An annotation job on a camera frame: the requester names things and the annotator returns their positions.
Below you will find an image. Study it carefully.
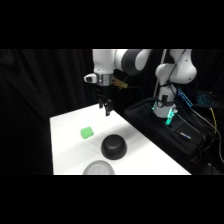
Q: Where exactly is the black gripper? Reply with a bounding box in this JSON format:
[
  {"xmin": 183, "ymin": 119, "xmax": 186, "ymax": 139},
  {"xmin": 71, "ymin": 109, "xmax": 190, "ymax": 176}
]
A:
[{"xmin": 96, "ymin": 85, "xmax": 113, "ymax": 117}]

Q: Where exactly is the green triangle block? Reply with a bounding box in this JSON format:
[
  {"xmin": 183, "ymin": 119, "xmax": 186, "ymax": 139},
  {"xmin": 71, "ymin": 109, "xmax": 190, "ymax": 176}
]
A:
[{"xmin": 80, "ymin": 126, "xmax": 95, "ymax": 140}]

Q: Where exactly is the black bowl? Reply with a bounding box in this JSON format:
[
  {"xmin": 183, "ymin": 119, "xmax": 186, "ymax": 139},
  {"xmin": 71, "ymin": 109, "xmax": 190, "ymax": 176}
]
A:
[{"xmin": 100, "ymin": 133, "xmax": 128, "ymax": 161}]

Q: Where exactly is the grey round plate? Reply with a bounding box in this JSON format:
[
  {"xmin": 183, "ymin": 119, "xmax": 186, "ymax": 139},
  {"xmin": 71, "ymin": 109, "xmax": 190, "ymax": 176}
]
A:
[{"xmin": 82, "ymin": 159, "xmax": 116, "ymax": 176}]

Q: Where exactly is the black curtain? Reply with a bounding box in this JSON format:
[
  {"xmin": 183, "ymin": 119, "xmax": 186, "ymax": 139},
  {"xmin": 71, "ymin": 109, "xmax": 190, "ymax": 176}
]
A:
[{"xmin": 0, "ymin": 49, "xmax": 224, "ymax": 176}]

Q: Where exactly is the green status light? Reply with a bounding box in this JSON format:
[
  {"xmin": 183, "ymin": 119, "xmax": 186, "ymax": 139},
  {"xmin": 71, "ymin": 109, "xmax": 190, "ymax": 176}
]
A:
[{"xmin": 151, "ymin": 102, "xmax": 178, "ymax": 127}]

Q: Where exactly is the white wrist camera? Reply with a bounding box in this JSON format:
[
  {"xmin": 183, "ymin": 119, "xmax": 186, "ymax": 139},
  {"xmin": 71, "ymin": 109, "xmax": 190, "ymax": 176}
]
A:
[{"xmin": 83, "ymin": 73, "xmax": 98, "ymax": 84}]

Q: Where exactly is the black cable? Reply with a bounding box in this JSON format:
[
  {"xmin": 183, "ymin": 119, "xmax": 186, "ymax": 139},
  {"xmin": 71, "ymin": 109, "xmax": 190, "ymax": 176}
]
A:
[{"xmin": 127, "ymin": 85, "xmax": 146, "ymax": 101}]

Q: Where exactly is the yellow cable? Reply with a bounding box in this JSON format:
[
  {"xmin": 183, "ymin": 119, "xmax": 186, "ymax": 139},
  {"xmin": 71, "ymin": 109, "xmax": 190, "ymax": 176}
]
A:
[{"xmin": 198, "ymin": 107, "xmax": 218, "ymax": 158}]

